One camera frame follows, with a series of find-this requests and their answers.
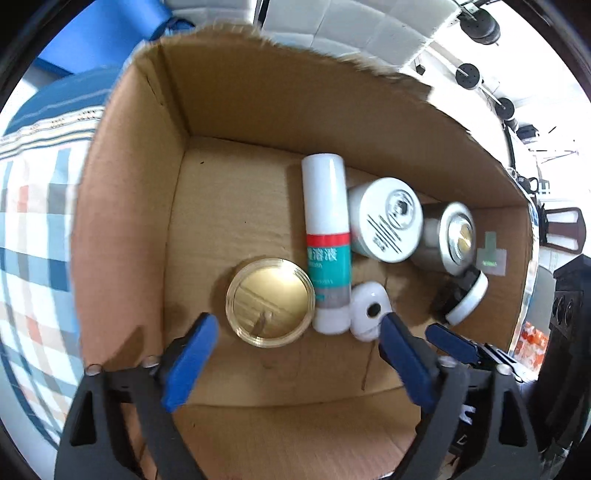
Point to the plaid tablecloth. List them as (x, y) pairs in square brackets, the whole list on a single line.
[(27, 277)]

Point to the cardboard box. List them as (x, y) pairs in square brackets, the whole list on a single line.
[(231, 184)]

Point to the silver round tin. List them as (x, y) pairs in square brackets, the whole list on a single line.
[(455, 240)]

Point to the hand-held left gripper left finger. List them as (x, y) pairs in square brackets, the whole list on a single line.
[(189, 364)]

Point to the short barbell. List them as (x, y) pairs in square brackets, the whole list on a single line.
[(467, 74)]

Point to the gold round compact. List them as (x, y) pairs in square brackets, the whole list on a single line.
[(270, 302)]

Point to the white round jar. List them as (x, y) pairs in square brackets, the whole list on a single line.
[(385, 221)]

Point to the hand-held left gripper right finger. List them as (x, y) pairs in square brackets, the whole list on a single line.
[(411, 364)]

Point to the white green tube bottle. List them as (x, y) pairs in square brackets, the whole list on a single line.
[(323, 207)]

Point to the long barbell with black plates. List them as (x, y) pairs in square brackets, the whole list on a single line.
[(480, 23)]

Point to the dark wooden chair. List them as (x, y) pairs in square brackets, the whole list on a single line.
[(561, 226)]

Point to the orange floral cushion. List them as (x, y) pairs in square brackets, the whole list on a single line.
[(533, 344)]

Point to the blue folded mat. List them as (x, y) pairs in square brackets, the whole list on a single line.
[(115, 27)]

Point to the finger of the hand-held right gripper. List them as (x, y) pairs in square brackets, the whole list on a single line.
[(450, 339)]

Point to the white quilted chair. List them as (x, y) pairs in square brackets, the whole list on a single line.
[(346, 23), (207, 9)]

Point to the black and white round container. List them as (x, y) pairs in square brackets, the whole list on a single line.
[(468, 300)]

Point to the white earbud case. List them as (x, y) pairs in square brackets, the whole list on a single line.
[(367, 314)]

